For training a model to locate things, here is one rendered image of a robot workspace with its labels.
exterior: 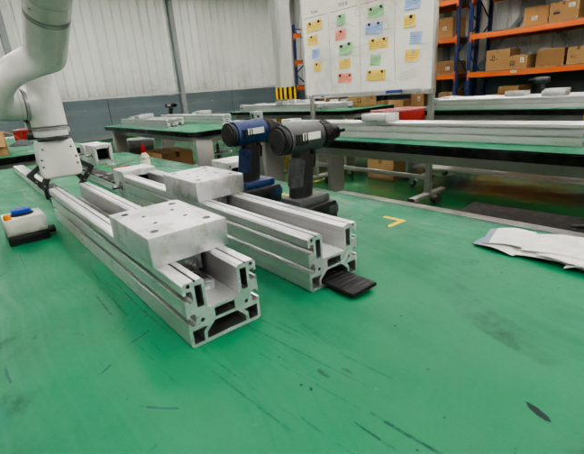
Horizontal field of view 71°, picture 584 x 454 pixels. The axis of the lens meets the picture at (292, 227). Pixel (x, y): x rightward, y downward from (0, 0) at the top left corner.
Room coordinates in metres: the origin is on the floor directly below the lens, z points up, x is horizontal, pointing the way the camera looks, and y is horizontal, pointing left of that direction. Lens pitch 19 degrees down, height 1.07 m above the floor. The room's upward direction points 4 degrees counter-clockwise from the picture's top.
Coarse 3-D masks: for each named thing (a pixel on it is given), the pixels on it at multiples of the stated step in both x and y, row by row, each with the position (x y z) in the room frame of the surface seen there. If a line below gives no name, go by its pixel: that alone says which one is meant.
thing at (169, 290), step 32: (64, 192) 0.99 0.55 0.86; (96, 192) 0.96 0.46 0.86; (64, 224) 0.96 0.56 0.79; (96, 224) 0.69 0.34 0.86; (96, 256) 0.74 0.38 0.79; (128, 256) 0.59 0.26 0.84; (224, 256) 0.49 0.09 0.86; (160, 288) 0.47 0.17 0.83; (192, 288) 0.42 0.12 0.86; (224, 288) 0.48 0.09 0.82; (256, 288) 0.48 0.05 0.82; (192, 320) 0.43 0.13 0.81; (224, 320) 0.47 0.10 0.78
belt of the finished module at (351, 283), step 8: (328, 272) 0.58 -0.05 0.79; (336, 272) 0.58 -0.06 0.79; (344, 272) 0.57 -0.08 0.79; (328, 280) 0.55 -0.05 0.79; (336, 280) 0.55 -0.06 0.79; (344, 280) 0.55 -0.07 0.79; (352, 280) 0.54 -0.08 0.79; (360, 280) 0.54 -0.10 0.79; (368, 280) 0.54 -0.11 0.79; (336, 288) 0.53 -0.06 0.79; (344, 288) 0.52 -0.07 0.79; (352, 288) 0.52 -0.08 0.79; (360, 288) 0.52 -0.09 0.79; (368, 288) 0.52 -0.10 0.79; (352, 296) 0.50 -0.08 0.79
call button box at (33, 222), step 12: (0, 216) 0.90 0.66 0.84; (12, 216) 0.88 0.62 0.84; (24, 216) 0.88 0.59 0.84; (36, 216) 0.89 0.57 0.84; (12, 228) 0.85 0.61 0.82; (24, 228) 0.87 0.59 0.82; (36, 228) 0.88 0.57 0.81; (48, 228) 0.92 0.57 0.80; (12, 240) 0.85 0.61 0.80; (24, 240) 0.86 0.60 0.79; (36, 240) 0.88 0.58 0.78
